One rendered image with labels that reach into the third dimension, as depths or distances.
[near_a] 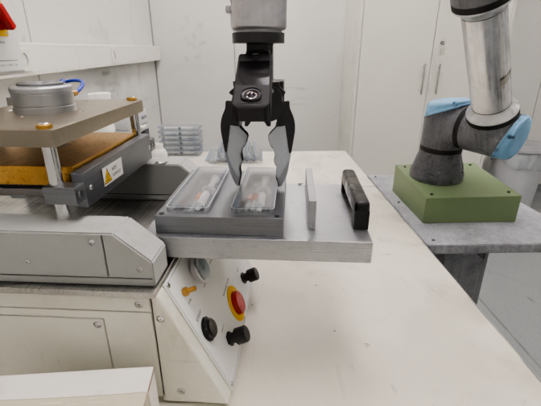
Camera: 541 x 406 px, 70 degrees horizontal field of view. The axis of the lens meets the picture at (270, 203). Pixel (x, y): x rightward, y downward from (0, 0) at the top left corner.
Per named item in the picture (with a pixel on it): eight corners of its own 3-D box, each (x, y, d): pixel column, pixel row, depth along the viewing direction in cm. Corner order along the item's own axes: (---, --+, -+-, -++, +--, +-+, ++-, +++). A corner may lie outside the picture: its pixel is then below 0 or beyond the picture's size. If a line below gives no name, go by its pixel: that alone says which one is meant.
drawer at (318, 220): (143, 262, 51) (135, 207, 48) (187, 200, 71) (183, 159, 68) (370, 269, 49) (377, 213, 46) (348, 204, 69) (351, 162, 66)
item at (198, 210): (208, 223, 50) (208, 208, 49) (167, 222, 50) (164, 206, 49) (230, 179, 67) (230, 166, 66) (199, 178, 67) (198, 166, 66)
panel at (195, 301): (231, 391, 53) (162, 285, 47) (253, 273, 81) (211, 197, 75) (244, 387, 52) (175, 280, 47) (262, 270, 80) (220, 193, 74)
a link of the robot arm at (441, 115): (435, 136, 119) (443, 91, 113) (477, 147, 109) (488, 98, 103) (410, 142, 113) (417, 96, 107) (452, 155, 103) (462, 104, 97)
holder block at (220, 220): (155, 233, 50) (153, 214, 49) (193, 183, 68) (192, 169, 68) (282, 236, 49) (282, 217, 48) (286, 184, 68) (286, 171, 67)
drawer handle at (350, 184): (353, 229, 51) (355, 201, 49) (340, 190, 65) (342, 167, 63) (368, 229, 51) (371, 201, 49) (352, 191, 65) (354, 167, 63)
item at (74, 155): (-50, 194, 49) (-75, 119, 46) (51, 151, 70) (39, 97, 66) (80, 197, 48) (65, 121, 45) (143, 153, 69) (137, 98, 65)
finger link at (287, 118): (300, 148, 56) (287, 87, 53) (301, 151, 55) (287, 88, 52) (269, 155, 57) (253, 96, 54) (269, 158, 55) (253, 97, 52)
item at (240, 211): (274, 225, 49) (274, 209, 49) (230, 224, 50) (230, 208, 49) (279, 180, 67) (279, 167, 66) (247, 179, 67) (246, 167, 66)
